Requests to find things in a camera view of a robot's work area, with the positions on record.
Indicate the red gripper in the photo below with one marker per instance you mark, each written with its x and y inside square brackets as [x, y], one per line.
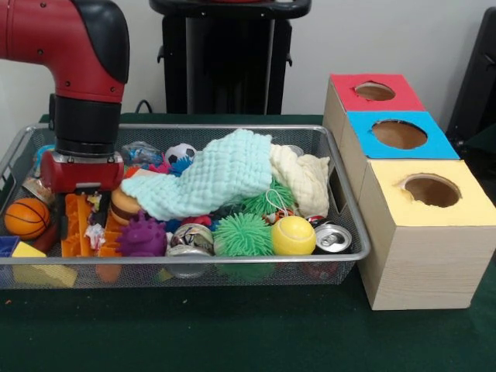
[81, 176]

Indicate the mint knitted cloth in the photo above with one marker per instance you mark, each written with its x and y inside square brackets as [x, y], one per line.
[217, 174]

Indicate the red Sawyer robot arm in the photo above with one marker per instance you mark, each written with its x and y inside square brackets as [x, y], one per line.
[69, 46]

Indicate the clear mesh bin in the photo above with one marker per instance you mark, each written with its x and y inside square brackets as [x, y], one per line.
[271, 271]

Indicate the wooden box with three holes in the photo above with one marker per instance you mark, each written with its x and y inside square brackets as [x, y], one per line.
[422, 263]

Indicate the orange plastic brick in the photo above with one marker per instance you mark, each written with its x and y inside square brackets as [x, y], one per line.
[75, 232]

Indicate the brown burger toy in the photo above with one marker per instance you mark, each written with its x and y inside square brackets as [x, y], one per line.
[124, 207]

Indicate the orange basketball toy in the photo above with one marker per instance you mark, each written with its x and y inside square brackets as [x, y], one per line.
[27, 219]

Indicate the purple spiky toy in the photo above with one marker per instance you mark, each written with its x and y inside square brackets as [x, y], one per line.
[141, 236]

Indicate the green spiky rubber ball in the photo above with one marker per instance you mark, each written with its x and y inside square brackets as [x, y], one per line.
[242, 234]

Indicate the dark green table cloth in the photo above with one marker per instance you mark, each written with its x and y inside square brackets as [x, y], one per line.
[232, 329]

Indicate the yellow tennis ball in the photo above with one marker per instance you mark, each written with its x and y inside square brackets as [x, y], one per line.
[293, 235]

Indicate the cream waffle cloth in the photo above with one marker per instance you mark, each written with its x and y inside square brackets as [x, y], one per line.
[306, 178]

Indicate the crushed drink can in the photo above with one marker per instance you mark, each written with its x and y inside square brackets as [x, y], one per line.
[332, 239]

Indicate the black panel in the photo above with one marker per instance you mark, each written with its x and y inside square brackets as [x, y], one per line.
[476, 77]

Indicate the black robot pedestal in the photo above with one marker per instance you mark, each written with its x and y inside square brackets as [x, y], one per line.
[228, 58]

